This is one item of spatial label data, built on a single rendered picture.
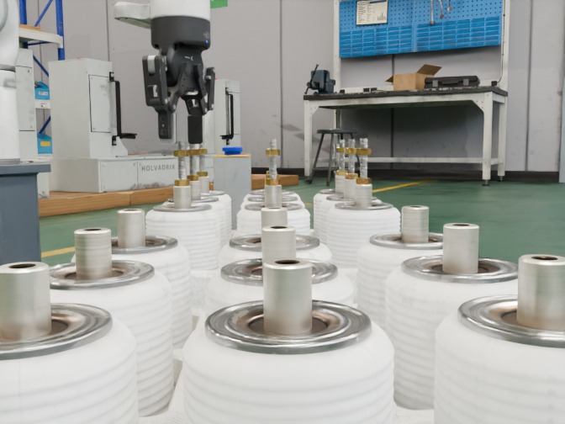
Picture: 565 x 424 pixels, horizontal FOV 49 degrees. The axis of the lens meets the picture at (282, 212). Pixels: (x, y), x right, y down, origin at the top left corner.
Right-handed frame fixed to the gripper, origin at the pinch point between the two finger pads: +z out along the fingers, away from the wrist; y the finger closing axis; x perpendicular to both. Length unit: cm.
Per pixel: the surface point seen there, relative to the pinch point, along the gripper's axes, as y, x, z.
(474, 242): -29.1, -39.3, 7.4
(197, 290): -6.5, -5.6, 18.7
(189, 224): -4.1, -3.3, 11.1
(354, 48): 509, 124, -87
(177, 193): -1.6, -0.1, 7.6
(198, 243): -3.3, -4.0, 13.6
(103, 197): 196, 169, 30
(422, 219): -18.6, -34.2, 7.3
